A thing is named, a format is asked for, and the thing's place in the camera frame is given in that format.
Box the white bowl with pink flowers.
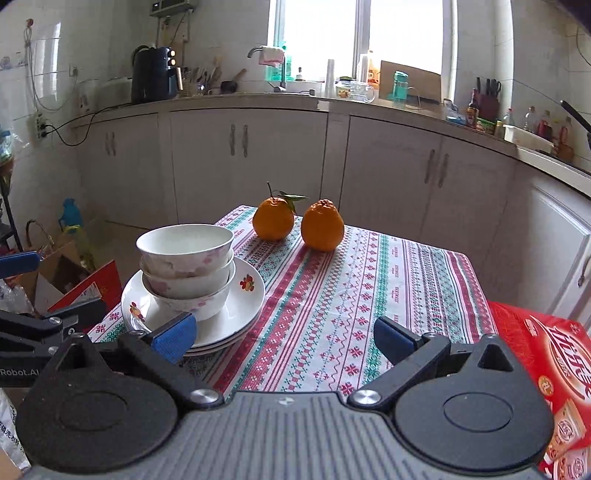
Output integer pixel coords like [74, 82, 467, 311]
[140, 251, 236, 298]
[143, 272, 232, 321]
[136, 224, 235, 278]

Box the utensil holder with utensils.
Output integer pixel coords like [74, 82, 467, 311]
[189, 55, 223, 96]

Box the black wok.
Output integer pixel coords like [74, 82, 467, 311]
[560, 100, 591, 149]

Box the red cardboard carton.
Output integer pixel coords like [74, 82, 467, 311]
[46, 260, 123, 320]

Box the green dish soap bottle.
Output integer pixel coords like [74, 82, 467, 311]
[265, 53, 293, 82]

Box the dark blue air fryer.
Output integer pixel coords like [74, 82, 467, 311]
[131, 46, 178, 104]

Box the metal kitchen faucet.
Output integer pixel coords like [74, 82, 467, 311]
[248, 45, 287, 91]

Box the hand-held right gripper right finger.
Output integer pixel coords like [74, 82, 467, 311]
[346, 316, 519, 411]

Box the window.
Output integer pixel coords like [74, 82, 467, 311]
[270, 0, 455, 85]

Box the brown cardboard sheet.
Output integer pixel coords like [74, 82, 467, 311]
[379, 60, 443, 103]

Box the red printed snack box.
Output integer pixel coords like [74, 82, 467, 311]
[487, 301, 591, 480]

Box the black power cable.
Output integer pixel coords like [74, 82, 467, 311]
[41, 104, 160, 148]

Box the small black pot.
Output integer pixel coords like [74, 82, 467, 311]
[221, 68, 247, 92]

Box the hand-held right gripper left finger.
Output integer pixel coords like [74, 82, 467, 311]
[46, 312, 228, 412]

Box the white plastic tray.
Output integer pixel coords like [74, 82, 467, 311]
[503, 124, 555, 154]

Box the white rice cooker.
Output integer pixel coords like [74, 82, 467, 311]
[99, 77, 134, 110]

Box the patterned red green tablecloth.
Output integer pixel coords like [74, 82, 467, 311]
[88, 205, 499, 407]

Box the knife block with knives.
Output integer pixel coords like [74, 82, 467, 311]
[475, 78, 502, 121]

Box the orange without leaf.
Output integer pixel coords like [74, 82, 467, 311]
[301, 198, 345, 252]

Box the orange with stem and leaf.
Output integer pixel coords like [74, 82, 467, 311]
[252, 181, 309, 241]

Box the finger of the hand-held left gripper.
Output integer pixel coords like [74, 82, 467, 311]
[0, 251, 41, 280]
[0, 298, 108, 354]

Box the white plate with fruit print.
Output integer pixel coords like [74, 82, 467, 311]
[187, 318, 263, 350]
[184, 323, 257, 357]
[121, 256, 266, 346]

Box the teal plastic jug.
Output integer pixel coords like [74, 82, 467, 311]
[59, 198, 85, 232]

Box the brown cardboard box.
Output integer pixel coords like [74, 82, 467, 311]
[27, 239, 95, 315]

